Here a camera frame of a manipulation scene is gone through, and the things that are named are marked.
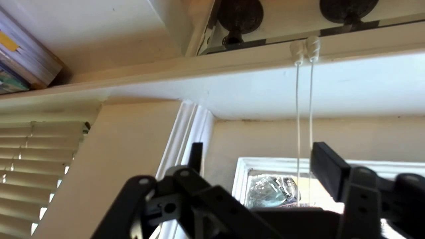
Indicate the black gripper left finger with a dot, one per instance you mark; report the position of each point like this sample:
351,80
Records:
177,207

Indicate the stack of books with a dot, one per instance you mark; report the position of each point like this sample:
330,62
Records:
27,57

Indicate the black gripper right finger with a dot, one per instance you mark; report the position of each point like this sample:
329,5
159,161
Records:
380,207

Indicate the long wall mirror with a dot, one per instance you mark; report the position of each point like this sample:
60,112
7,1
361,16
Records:
288,17

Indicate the white window blinds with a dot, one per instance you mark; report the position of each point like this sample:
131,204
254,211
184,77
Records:
31,177

